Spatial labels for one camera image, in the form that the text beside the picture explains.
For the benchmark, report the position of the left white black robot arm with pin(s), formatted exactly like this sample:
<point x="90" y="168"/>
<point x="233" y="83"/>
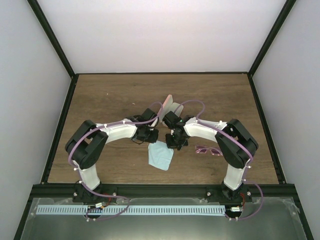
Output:
<point x="87" y="143"/>

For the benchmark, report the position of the clear acrylic front panel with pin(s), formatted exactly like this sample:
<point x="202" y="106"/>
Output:
<point x="273" y="218"/>

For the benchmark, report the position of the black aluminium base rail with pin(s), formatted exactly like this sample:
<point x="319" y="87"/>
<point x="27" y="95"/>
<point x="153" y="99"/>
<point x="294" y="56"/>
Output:
<point x="59" y="190"/>

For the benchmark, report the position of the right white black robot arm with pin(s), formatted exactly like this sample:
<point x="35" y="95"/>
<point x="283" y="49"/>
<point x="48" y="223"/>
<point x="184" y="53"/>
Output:
<point x="236" y="144"/>

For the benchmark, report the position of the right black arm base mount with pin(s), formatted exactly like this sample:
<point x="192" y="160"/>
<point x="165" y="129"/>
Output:
<point x="222" y="194"/>

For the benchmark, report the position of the pink glasses case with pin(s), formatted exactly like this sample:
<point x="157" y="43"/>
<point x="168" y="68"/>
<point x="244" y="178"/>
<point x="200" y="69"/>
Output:
<point x="167" y="106"/>

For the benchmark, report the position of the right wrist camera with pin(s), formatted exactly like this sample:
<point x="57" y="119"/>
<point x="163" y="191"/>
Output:
<point x="171" y="119"/>

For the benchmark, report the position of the light blue cleaning cloth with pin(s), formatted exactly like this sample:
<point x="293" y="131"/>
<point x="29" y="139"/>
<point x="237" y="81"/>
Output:
<point x="159" y="155"/>

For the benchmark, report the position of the purple frame sunglasses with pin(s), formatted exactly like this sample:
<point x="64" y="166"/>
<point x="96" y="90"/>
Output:
<point x="201" y="149"/>

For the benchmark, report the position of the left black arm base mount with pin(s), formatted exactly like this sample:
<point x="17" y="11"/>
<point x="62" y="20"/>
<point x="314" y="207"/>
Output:
<point x="92" y="193"/>

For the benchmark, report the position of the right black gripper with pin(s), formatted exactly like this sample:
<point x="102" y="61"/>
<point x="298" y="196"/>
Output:
<point x="170" y="145"/>

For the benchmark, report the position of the light blue slotted cable duct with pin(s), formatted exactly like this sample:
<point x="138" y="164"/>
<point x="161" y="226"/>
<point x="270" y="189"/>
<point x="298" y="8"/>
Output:
<point x="134" y="210"/>

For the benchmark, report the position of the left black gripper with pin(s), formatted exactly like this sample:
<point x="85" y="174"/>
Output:
<point x="152" y="140"/>

